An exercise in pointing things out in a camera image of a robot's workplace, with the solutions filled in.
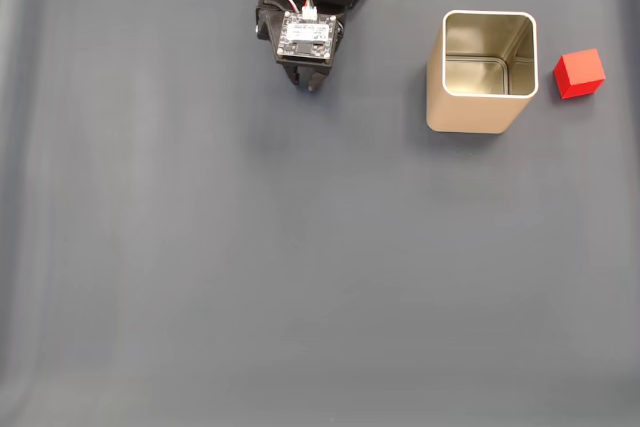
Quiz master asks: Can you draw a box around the dark blue table mat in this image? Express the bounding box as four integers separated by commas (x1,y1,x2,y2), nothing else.
0,0,640,427

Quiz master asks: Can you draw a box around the gold square metal container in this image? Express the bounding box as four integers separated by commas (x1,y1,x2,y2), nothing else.
425,9,540,136

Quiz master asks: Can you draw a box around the camera circuit board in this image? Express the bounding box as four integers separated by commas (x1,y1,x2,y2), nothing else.
276,10,337,67

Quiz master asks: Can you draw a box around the red cube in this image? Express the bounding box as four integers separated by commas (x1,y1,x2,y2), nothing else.
553,48,607,100

